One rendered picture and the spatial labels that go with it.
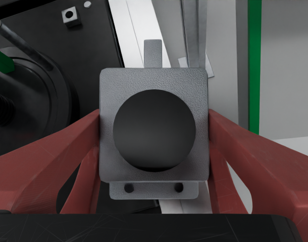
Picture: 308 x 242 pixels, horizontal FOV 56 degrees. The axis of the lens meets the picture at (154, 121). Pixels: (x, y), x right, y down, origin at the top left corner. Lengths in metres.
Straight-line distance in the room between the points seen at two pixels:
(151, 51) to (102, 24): 0.17
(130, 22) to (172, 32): 0.11
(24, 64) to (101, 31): 0.08
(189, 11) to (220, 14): 0.18
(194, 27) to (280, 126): 0.13
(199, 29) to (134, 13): 0.08
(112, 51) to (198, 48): 0.10
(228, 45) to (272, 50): 0.21
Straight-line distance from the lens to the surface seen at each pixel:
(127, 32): 0.32
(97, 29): 0.32
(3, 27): 0.24
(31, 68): 0.31
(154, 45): 0.16
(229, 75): 0.40
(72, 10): 0.33
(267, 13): 0.21
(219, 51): 0.41
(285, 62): 0.22
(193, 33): 0.30
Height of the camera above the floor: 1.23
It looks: 74 degrees down
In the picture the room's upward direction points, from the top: 35 degrees counter-clockwise
